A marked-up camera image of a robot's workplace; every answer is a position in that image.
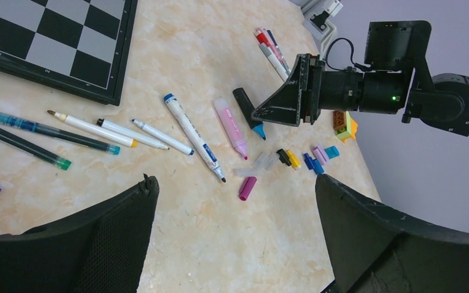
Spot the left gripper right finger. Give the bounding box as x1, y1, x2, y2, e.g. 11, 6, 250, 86
315, 175, 469, 292

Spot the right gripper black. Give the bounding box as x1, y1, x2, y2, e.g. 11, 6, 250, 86
251, 54, 409, 127

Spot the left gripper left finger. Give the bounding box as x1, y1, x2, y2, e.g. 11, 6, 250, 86
0, 176, 159, 292

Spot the black highlighter blue cap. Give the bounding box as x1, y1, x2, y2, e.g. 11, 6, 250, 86
233, 87, 266, 140

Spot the lilac highlighter cap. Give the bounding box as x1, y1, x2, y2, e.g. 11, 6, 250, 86
312, 145, 330, 165

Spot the light blue highlighter cap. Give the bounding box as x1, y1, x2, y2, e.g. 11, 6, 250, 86
324, 145, 340, 159

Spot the lilac highlighter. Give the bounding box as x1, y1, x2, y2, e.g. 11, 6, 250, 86
213, 98, 248, 161

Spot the blue wide marker cap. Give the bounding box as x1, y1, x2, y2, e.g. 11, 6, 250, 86
312, 159, 324, 175

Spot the magenta marker cap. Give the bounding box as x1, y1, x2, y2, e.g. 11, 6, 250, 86
238, 176, 257, 201

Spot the green gel pen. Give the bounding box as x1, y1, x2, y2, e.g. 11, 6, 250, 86
0, 128, 71, 170

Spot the thin marker black cap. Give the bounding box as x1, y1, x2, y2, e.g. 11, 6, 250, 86
96, 118, 170, 150

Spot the white marker blue cap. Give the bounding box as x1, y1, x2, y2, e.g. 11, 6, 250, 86
163, 93, 227, 183

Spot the blue gel pen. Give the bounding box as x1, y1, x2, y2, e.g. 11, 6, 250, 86
0, 112, 120, 155

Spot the thin marker yellow cap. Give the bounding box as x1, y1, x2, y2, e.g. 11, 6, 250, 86
47, 110, 137, 148

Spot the thin marker dark blue cap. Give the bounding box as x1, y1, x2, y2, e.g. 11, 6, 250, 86
131, 119, 195, 156

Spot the thin marker navy cap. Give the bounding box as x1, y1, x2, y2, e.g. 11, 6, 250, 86
267, 30, 290, 74

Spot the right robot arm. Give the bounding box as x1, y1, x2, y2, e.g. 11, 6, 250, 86
252, 20, 469, 137

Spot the yellow orange block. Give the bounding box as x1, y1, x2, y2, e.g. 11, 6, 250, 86
332, 110, 358, 143

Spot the thin marker pink cap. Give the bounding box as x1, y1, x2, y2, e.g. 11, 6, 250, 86
258, 27, 281, 62

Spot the black grey chessboard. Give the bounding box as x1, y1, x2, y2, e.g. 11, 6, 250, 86
0, 0, 137, 106

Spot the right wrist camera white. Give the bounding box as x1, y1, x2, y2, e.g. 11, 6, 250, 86
291, 0, 343, 42

